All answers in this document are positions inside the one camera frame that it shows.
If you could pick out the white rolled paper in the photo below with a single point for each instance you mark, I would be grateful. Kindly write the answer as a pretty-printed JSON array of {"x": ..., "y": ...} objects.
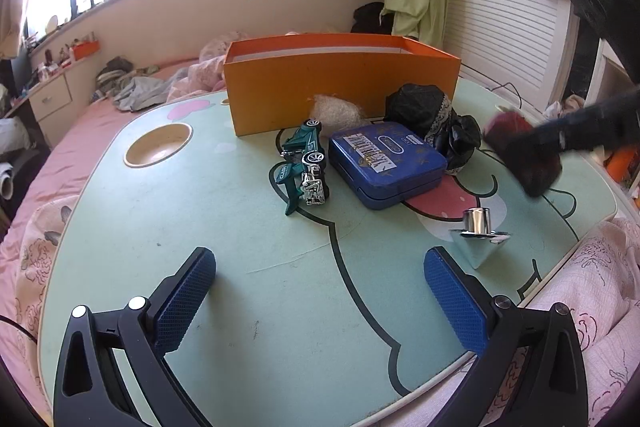
[{"x": 6, "y": 182}]

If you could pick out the grey clothes heap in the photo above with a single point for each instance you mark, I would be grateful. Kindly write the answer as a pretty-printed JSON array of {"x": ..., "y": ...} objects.
[{"x": 145, "y": 92}]

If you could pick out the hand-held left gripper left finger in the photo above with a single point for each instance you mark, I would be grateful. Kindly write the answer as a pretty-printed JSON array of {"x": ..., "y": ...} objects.
[{"x": 182, "y": 302}]

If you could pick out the white drawer cabinet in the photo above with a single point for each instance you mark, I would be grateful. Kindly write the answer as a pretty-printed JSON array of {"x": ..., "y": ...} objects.
[{"x": 50, "y": 99}]

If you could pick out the teal toy car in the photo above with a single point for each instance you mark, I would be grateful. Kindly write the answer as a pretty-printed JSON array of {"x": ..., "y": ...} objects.
[{"x": 305, "y": 139}]

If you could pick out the silver metal spinning top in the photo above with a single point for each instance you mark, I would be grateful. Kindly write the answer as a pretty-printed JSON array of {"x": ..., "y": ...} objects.
[{"x": 477, "y": 221}]

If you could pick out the pink bed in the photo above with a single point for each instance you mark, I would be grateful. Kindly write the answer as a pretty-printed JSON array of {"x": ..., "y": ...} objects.
[{"x": 80, "y": 157}]

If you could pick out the folded striped clothes pile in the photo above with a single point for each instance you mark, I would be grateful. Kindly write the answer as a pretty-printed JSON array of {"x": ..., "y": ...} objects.
[{"x": 116, "y": 68}]

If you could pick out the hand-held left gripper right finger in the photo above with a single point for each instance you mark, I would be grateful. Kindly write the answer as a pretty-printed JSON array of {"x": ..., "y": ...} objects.
[{"x": 455, "y": 304}]

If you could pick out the pale grey cloth bundle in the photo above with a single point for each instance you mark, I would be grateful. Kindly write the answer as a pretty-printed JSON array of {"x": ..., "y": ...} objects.
[{"x": 12, "y": 134}]

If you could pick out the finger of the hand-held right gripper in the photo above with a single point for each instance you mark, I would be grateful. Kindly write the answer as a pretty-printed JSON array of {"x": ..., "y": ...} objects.
[{"x": 590, "y": 129}]

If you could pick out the black clothing pile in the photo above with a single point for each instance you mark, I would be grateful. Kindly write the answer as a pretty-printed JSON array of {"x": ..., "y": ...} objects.
[{"x": 372, "y": 17}]

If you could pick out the white louvered door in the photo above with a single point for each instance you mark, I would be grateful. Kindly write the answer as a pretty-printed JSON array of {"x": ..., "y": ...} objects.
[{"x": 505, "y": 32}]

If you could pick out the beige clothes heap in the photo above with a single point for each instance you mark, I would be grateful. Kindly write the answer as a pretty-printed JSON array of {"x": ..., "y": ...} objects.
[{"x": 565, "y": 107}]

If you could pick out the blue metal tin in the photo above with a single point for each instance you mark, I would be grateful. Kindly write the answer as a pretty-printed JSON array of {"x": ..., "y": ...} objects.
[{"x": 415, "y": 167}]

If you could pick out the orange plastic item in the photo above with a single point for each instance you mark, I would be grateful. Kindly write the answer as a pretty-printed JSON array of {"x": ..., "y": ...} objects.
[{"x": 620, "y": 164}]

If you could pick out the beige curtain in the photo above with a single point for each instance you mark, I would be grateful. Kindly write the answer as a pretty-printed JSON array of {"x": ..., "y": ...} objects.
[{"x": 10, "y": 22}]

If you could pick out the beige fibrous ball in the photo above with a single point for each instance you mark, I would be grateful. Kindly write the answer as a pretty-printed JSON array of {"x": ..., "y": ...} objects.
[{"x": 334, "y": 111}]

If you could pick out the black lace-trimmed cloth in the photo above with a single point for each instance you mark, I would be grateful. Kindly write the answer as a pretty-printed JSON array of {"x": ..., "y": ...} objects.
[{"x": 415, "y": 107}]

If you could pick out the small orange storage box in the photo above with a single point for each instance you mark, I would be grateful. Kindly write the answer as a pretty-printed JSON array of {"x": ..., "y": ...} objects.
[{"x": 84, "y": 51}]

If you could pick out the pink floral quilt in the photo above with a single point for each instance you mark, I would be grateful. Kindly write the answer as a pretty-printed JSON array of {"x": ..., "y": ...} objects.
[{"x": 210, "y": 57}]

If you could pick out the orange cardboard box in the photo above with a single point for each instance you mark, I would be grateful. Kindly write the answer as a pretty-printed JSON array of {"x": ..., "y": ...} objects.
[{"x": 320, "y": 87}]

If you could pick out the dark red pouch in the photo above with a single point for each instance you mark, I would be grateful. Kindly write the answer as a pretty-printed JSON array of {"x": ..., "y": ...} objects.
[{"x": 510, "y": 124}]

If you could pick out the green cartoon-print desktop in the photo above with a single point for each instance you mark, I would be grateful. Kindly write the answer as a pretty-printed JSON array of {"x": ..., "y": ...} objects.
[{"x": 240, "y": 227}]

